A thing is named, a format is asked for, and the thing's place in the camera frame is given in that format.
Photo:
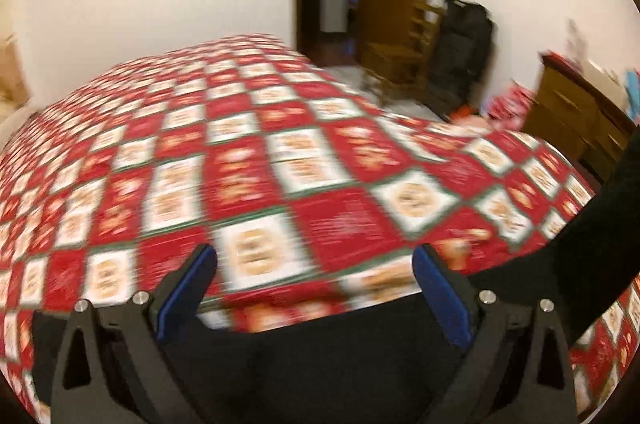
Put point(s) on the wooden dresser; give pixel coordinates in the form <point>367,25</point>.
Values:
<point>565,108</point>

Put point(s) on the black folded bag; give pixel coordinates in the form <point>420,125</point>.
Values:
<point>460,48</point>

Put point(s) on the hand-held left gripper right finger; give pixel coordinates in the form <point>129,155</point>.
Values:
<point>442,296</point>

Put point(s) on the black pants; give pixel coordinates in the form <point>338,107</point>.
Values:
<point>325,364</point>

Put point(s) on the red printed checkered bedspread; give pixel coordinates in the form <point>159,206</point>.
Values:
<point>250,153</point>

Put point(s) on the blue box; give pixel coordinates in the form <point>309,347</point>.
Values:
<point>633,96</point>

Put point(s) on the small orange object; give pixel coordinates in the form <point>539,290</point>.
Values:
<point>462,112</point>

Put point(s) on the red flat packet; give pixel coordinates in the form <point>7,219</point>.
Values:
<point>560,58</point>

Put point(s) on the white box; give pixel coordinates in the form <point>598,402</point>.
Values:
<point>605,81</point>

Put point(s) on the wooden chair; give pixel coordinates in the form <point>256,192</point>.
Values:
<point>395,53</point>

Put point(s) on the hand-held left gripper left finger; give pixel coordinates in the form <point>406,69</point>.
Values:
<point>185,289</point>

